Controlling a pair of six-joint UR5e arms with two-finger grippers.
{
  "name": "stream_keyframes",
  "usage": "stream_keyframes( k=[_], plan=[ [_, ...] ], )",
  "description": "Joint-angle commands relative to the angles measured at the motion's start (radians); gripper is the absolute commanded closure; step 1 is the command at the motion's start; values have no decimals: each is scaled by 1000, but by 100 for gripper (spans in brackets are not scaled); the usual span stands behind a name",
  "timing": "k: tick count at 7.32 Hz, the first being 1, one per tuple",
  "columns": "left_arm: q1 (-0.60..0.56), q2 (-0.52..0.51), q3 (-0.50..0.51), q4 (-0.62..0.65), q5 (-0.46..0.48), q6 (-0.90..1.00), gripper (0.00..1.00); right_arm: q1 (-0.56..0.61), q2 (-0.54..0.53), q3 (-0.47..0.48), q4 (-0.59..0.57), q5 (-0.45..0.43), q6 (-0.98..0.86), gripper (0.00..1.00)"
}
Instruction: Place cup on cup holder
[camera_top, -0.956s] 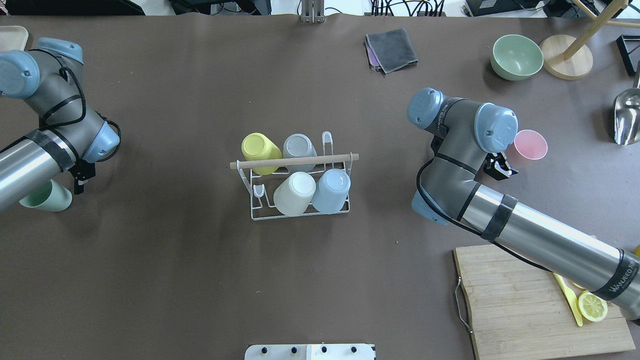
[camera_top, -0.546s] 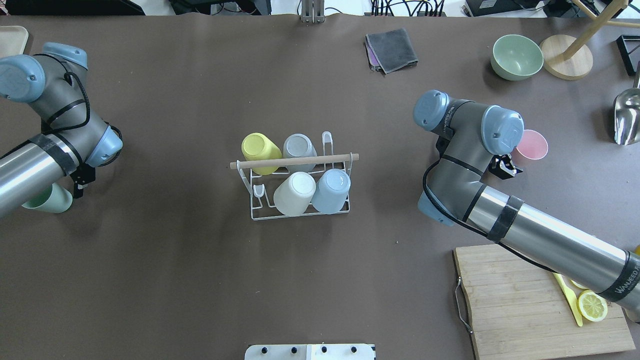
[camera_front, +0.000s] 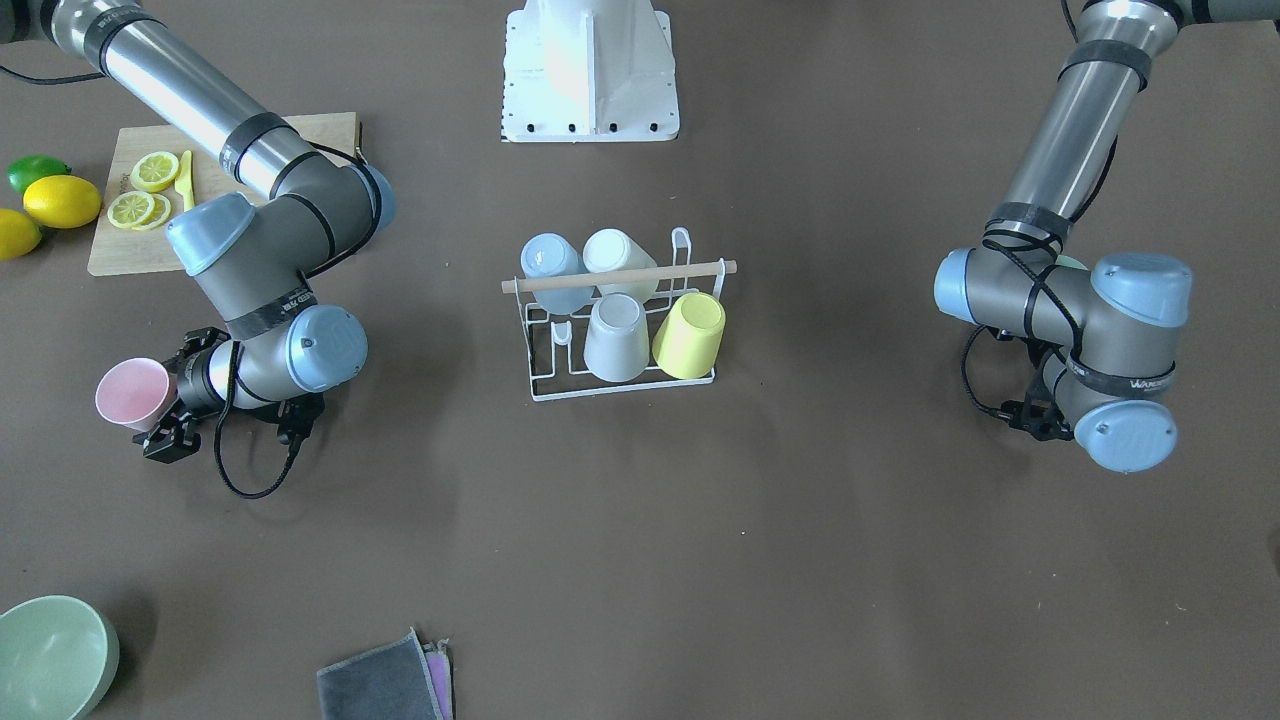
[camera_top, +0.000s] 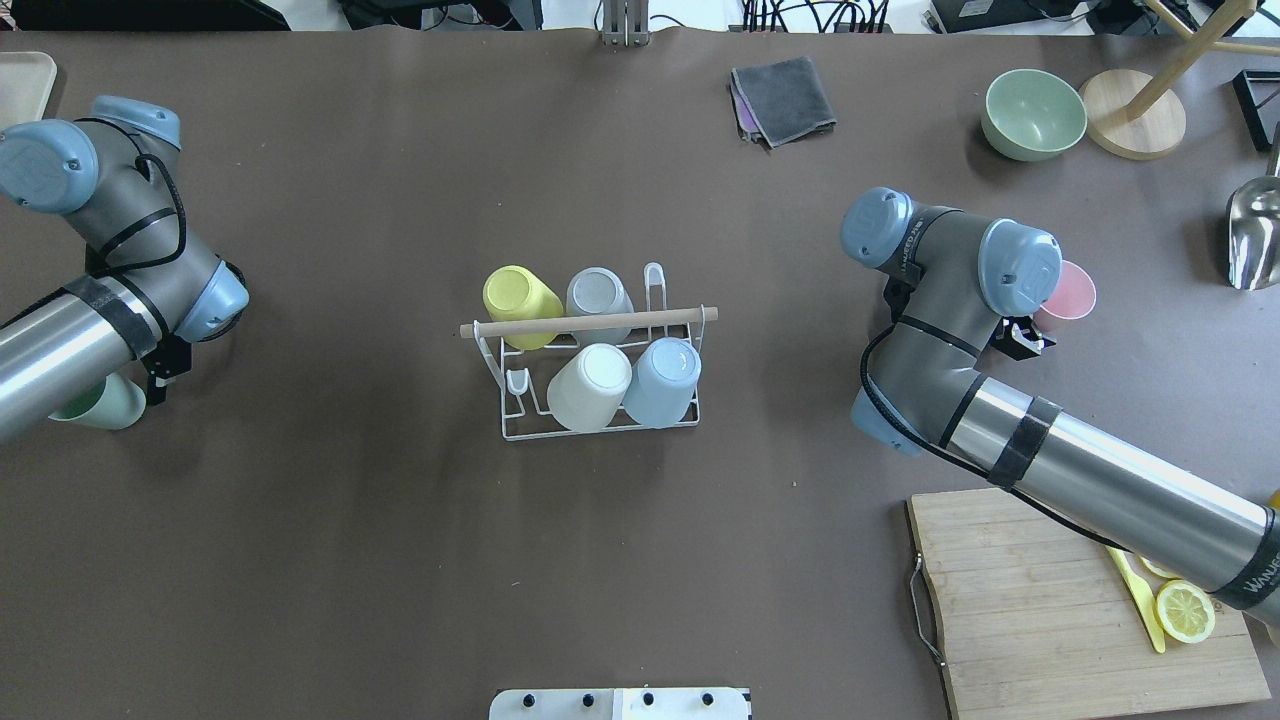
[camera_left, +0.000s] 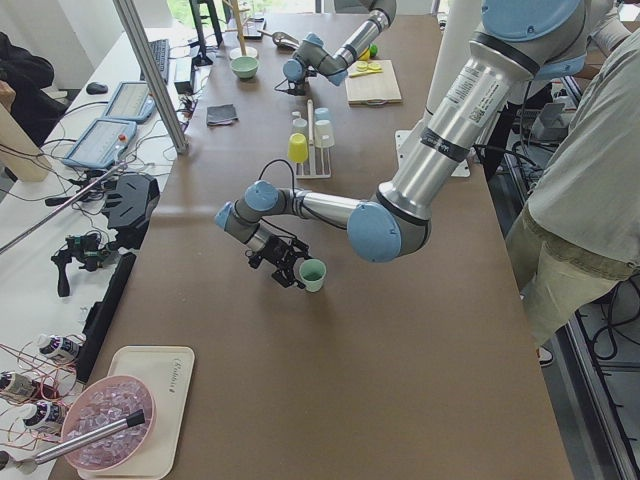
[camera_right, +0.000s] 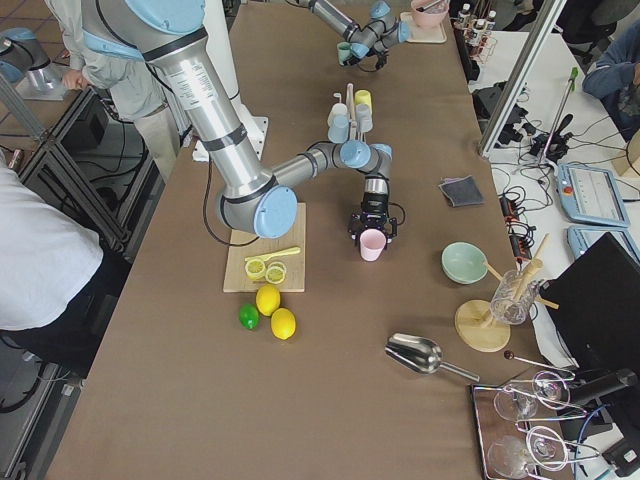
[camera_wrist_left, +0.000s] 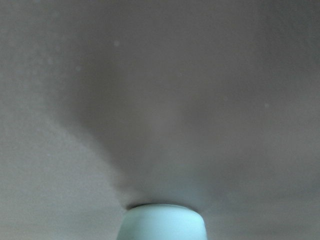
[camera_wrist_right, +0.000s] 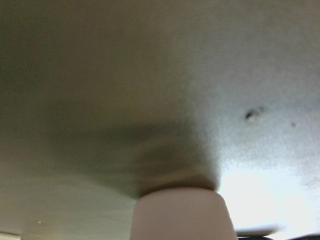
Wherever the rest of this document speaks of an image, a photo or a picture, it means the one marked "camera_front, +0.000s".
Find grey folded cloth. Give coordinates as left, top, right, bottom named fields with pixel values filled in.
left=316, top=630, right=439, bottom=719

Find yellow plastic knife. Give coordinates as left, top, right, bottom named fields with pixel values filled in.
left=173, top=150, right=197, bottom=213

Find white wire cup holder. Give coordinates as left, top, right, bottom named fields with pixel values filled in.
left=502, top=227, right=739, bottom=402

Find white cup on holder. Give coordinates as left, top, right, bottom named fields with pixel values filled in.
left=582, top=228, right=658, bottom=305

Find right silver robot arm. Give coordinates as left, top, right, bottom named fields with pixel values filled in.
left=4, top=1, right=397, bottom=462

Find grey cup on holder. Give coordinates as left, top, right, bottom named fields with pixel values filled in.
left=584, top=293, right=650, bottom=383

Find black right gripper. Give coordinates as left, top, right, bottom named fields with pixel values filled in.
left=142, top=327, right=325, bottom=462

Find purple cloth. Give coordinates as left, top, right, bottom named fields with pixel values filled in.
left=422, top=641, right=454, bottom=720

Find yellow cup on holder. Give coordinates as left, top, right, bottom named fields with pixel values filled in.
left=652, top=292, right=726, bottom=380

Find green bowl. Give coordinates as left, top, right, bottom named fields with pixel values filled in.
left=1, top=594, right=120, bottom=719

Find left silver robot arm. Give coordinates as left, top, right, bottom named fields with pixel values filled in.
left=933, top=1, right=1279, bottom=473

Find yellow lemon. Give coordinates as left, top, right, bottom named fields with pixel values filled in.
left=0, top=208, right=42, bottom=261
left=23, top=176, right=102, bottom=229

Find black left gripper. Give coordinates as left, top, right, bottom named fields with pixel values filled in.
left=1005, top=345, right=1074, bottom=441

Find blue cup on holder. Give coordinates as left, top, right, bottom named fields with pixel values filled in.
left=520, top=233, right=593, bottom=315

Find lemon slice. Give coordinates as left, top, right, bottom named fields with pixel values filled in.
left=128, top=151, right=180, bottom=193

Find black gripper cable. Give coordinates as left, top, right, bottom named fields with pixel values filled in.
left=212, top=340, right=306, bottom=500

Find pink cup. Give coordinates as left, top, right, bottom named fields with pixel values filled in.
left=93, top=357, right=177, bottom=432

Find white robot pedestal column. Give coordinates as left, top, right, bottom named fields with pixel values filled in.
left=500, top=1, right=681, bottom=143

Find green lime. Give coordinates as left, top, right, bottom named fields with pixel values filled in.
left=6, top=154, right=73, bottom=195

